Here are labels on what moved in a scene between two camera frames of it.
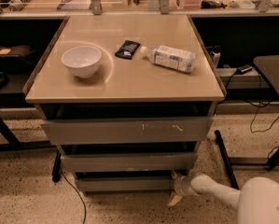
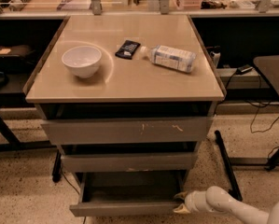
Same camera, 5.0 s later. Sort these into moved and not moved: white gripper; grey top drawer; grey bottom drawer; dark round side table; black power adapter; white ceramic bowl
Moved: white gripper; grey bottom drawer
Not moved: grey top drawer; white ceramic bowl; dark round side table; black power adapter
